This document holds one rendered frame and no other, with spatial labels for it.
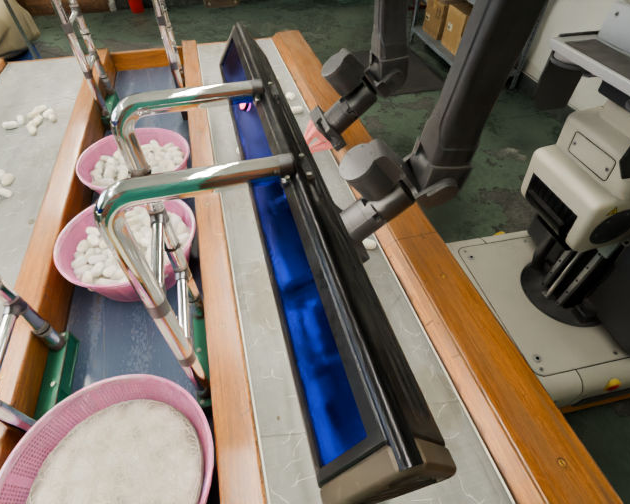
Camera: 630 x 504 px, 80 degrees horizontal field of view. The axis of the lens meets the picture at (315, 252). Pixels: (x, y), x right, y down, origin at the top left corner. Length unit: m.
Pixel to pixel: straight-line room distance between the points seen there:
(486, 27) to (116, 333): 0.74
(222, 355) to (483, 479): 0.40
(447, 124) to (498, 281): 0.99
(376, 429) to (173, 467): 0.43
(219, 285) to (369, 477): 0.53
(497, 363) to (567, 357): 0.71
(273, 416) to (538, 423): 0.37
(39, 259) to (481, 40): 0.80
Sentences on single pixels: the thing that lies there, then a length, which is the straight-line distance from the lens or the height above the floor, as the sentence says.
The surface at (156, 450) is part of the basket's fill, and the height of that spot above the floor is 0.74.
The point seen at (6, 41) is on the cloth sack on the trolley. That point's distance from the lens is 3.65.
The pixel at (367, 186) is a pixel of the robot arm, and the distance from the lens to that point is 0.51.
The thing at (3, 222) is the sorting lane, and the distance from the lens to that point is 1.06.
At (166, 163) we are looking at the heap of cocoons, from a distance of 1.05.
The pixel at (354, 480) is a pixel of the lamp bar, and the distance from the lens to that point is 0.22.
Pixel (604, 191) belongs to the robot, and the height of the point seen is 0.80.
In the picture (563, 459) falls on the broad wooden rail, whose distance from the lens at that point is 0.64.
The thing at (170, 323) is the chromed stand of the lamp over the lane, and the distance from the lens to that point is 0.46.
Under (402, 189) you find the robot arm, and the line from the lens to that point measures 0.55.
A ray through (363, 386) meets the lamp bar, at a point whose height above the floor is 1.11.
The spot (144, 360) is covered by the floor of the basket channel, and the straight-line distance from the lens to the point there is 0.76.
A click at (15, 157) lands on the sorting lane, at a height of 0.74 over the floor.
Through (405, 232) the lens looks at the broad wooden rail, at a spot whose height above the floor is 0.76.
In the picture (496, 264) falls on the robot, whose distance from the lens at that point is 1.48.
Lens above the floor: 1.30
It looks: 48 degrees down
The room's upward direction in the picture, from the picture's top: straight up
